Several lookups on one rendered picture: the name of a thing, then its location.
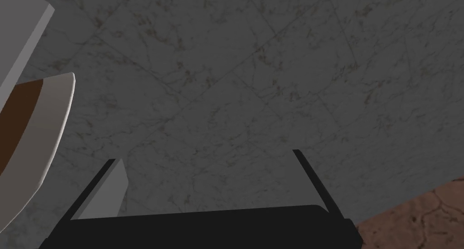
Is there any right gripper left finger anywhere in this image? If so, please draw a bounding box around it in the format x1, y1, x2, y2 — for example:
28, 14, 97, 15
63, 158, 129, 221

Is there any white flat block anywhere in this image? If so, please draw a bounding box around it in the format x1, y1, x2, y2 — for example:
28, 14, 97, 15
0, 0, 56, 110

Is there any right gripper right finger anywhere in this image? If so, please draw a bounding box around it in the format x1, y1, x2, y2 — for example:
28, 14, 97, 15
291, 149, 346, 220

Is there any white rounded brown-topped fixture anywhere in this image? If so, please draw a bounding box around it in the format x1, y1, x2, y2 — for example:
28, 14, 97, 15
0, 72, 77, 236

